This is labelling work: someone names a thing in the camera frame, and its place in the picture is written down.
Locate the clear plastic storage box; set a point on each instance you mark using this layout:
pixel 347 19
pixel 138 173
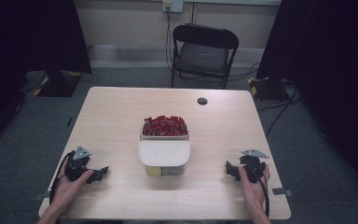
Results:
pixel 164 155

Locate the black folding chair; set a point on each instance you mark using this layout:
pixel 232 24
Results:
pixel 203 54

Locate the grey tape strip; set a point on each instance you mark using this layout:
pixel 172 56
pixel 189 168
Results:
pixel 42 196
pixel 282 191

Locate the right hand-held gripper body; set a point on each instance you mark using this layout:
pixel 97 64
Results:
pixel 252 166

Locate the dark curtain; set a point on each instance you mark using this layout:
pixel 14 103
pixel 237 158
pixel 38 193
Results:
pixel 329 62
pixel 28 37

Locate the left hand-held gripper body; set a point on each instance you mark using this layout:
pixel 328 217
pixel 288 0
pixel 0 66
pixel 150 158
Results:
pixel 76 165

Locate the small dark floor strip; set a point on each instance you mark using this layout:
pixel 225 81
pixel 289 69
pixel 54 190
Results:
pixel 69 121

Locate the white wall socket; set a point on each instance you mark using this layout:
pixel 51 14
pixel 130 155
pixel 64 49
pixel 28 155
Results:
pixel 172 5

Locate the black stand base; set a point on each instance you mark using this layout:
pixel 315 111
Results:
pixel 267 88
pixel 59 84

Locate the white box lid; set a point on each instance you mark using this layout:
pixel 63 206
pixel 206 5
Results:
pixel 164 153

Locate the small yellow-lidded cup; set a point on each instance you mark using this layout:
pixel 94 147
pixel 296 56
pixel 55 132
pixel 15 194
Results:
pixel 153 170

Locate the person's left hand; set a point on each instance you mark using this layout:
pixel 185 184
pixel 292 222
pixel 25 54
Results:
pixel 66 189

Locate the person's right hand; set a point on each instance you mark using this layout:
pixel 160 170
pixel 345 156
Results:
pixel 252 193

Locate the pile of red packets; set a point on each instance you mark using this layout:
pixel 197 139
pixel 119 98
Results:
pixel 164 126

